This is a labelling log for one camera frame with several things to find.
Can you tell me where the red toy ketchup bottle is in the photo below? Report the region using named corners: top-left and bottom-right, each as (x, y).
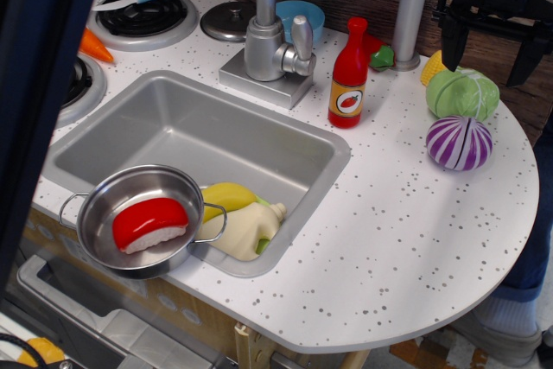
top-left (327, 17), bottom-right (368, 129)

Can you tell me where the orange toy carrot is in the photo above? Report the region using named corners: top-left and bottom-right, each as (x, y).
top-left (79, 28), bottom-right (114, 63)

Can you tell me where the grey toy sink basin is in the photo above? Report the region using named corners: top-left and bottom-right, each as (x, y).
top-left (42, 71), bottom-right (351, 277)

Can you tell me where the cream toy milk jug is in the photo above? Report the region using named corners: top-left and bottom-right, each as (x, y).
top-left (210, 202), bottom-right (287, 261)

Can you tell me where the grey oven door handle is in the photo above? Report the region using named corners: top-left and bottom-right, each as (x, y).
top-left (16, 254), bottom-right (143, 369)

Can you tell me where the yellow toy on floor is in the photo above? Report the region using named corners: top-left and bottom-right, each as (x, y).
top-left (17, 337), bottom-right (66, 368)

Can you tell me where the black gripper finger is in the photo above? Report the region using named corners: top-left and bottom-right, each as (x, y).
top-left (506, 22), bottom-right (552, 87)
top-left (440, 15), bottom-right (469, 71)

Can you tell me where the grey vertical support pole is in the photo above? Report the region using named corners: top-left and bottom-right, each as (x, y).
top-left (391, 0), bottom-right (425, 72)

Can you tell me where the blue toy bowl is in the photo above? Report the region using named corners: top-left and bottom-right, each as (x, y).
top-left (276, 0), bottom-right (325, 43)

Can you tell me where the front right stove burner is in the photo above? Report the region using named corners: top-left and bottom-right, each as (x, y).
top-left (55, 53), bottom-right (107, 129)

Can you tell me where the green toy cabbage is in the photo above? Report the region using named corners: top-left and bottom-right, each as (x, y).
top-left (426, 67), bottom-right (500, 122)

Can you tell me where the red toy chili pepper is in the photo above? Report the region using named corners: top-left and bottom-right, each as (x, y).
top-left (363, 33), bottom-right (395, 72)

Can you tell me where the yellow toy corn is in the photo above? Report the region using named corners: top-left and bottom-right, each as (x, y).
top-left (420, 50), bottom-right (447, 86)

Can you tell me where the purple toy onion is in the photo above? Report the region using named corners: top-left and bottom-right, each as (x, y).
top-left (426, 115), bottom-right (493, 171)

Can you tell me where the small stainless steel pan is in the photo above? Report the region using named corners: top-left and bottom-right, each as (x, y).
top-left (74, 165), bottom-right (208, 279)

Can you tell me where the silver toy faucet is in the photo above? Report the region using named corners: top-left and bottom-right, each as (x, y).
top-left (219, 0), bottom-right (316, 109)

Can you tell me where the red and white toy sushi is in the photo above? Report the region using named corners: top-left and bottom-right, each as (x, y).
top-left (112, 198), bottom-right (188, 254)

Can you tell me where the silver pot lid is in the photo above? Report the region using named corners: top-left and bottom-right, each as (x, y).
top-left (200, 2), bottom-right (256, 43)

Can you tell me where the white sock and shoe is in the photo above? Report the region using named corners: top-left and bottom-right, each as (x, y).
top-left (451, 296), bottom-right (542, 367)

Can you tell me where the yellow toy banana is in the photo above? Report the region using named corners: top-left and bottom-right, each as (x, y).
top-left (201, 182), bottom-right (257, 222)

